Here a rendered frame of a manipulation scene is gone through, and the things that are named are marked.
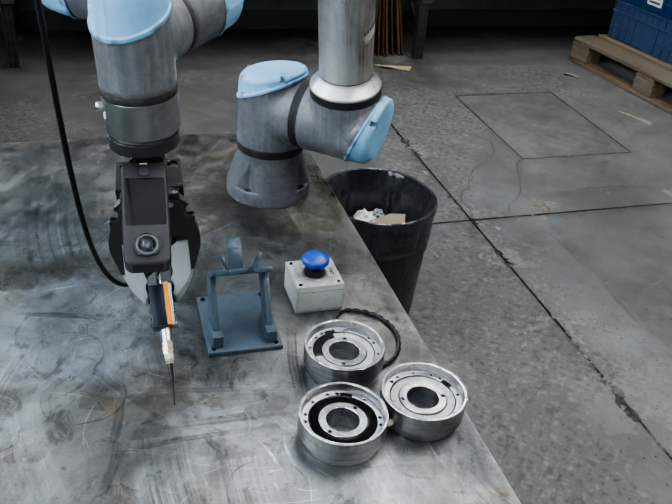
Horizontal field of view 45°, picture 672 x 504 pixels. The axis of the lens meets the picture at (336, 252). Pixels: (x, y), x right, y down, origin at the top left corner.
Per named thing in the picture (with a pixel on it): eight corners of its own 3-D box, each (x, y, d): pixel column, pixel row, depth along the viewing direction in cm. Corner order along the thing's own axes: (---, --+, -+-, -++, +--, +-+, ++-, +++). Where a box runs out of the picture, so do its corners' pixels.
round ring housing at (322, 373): (396, 382, 105) (400, 358, 103) (324, 404, 101) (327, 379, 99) (357, 335, 113) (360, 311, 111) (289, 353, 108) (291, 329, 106)
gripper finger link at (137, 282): (149, 278, 97) (150, 213, 92) (150, 310, 92) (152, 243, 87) (122, 278, 96) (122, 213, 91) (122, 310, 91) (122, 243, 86)
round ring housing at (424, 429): (418, 375, 107) (423, 351, 105) (479, 421, 100) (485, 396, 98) (360, 408, 101) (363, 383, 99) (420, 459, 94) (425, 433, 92)
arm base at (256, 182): (219, 172, 151) (220, 122, 146) (298, 167, 156) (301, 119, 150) (234, 211, 139) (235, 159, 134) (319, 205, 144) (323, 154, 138)
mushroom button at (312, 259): (330, 290, 117) (333, 261, 115) (303, 292, 116) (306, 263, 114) (323, 274, 121) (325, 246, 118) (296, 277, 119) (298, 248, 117)
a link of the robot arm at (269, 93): (257, 119, 149) (259, 47, 142) (323, 136, 145) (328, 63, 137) (222, 142, 139) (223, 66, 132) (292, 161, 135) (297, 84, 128)
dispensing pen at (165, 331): (160, 404, 87) (142, 254, 91) (162, 406, 91) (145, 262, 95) (180, 401, 88) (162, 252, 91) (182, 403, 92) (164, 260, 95)
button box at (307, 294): (342, 308, 118) (345, 281, 115) (295, 314, 116) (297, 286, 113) (327, 277, 124) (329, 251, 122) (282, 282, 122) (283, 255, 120)
